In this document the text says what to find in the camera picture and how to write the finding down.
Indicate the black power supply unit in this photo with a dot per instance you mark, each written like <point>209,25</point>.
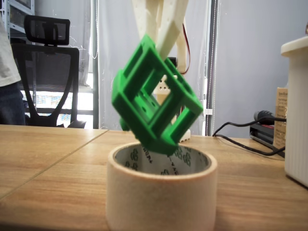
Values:
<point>261,133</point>

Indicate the black office chair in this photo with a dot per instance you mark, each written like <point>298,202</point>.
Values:
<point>48,55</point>

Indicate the person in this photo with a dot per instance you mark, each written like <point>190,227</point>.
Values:
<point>9,72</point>

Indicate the grey metal post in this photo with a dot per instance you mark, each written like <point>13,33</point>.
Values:
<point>212,60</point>

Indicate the green hexagonal printed component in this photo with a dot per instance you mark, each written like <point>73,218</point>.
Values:
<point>134,101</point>

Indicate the white ribbed container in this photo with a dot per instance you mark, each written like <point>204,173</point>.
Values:
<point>298,108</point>

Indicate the beige masking tape roll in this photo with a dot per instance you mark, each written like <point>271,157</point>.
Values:
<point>158,202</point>

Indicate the grey storage shelf rack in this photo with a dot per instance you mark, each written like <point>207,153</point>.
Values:
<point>16,14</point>

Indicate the brown cardboard box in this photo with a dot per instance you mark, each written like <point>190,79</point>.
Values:
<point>280,115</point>

